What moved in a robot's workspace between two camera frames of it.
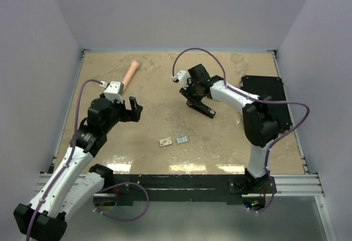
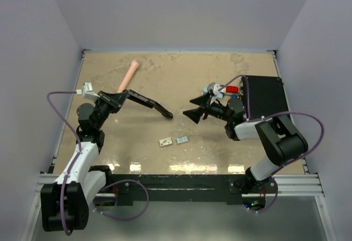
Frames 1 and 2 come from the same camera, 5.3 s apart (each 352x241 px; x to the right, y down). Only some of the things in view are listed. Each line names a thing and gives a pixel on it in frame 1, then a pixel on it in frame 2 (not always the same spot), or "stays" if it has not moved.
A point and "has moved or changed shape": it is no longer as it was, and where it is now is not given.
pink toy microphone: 135,65 stays
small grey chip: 182,139 stays
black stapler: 196,104 has moved or changed shape
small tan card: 165,141 stays
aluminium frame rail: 297,185 stays
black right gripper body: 193,91 → 216,110
